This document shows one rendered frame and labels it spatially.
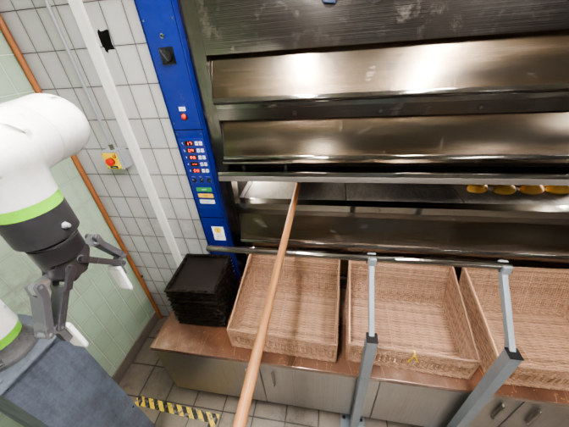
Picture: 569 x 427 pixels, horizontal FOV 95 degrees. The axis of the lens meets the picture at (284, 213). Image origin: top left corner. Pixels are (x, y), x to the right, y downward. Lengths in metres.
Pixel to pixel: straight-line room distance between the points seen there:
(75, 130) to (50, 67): 1.17
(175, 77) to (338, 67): 0.68
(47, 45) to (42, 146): 1.22
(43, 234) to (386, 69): 1.13
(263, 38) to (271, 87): 0.17
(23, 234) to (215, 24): 0.99
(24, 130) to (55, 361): 0.84
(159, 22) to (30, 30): 0.63
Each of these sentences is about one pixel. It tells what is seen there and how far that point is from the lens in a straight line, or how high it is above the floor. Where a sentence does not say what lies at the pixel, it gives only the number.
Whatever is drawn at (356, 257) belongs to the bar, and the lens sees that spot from 1.11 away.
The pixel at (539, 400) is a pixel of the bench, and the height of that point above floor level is 0.58.
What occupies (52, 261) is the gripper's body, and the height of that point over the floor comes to 1.65.
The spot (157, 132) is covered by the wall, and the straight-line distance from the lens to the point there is 1.50.
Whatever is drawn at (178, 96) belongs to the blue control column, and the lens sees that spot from 1.35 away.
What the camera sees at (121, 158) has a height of 1.47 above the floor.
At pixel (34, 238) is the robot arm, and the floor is 1.71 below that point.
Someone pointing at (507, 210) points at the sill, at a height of 1.18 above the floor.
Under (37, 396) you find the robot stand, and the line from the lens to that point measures 1.22.
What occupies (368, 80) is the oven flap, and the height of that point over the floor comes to 1.77.
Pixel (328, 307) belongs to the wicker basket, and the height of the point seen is 0.59.
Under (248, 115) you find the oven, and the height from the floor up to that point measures 1.65.
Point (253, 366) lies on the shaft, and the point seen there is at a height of 1.20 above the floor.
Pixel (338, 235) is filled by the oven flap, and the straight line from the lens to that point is 1.50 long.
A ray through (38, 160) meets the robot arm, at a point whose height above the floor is 1.81.
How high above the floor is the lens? 1.93
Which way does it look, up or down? 34 degrees down
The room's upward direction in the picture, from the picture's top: 5 degrees counter-clockwise
